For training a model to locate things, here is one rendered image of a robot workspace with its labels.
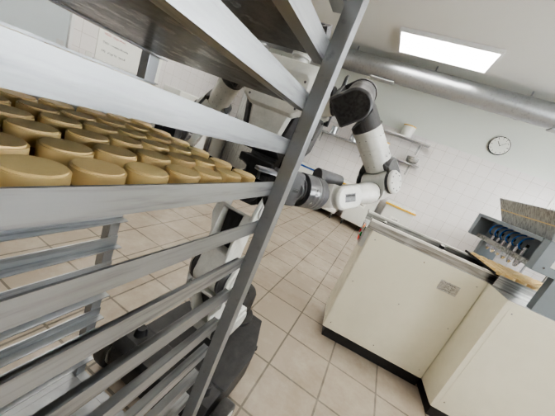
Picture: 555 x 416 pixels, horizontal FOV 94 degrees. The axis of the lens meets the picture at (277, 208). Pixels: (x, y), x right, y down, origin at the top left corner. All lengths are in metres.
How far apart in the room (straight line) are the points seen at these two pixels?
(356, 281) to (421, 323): 0.46
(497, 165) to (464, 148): 0.60
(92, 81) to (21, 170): 0.09
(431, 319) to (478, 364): 0.29
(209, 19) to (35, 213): 0.21
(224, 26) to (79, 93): 0.15
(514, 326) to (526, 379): 0.29
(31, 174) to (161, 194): 0.10
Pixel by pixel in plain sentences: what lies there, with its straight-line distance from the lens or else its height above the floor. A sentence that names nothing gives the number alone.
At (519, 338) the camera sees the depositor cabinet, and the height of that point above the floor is 0.68.
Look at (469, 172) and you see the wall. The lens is 5.97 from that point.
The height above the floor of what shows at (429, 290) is 0.65.
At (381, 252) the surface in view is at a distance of 1.75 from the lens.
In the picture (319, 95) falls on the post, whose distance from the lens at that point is 0.52.
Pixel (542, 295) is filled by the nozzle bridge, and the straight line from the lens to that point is 1.83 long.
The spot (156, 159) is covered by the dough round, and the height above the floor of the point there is 1.06.
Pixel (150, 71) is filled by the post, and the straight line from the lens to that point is 0.79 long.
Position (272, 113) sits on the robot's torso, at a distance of 0.86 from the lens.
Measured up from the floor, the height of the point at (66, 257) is 0.68.
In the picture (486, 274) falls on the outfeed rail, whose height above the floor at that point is 0.88.
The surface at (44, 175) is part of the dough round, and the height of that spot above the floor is 1.06.
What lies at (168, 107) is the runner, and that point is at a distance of 0.27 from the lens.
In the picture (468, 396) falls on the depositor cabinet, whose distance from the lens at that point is 2.04.
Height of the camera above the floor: 1.16
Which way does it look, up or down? 15 degrees down
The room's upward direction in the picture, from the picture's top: 22 degrees clockwise
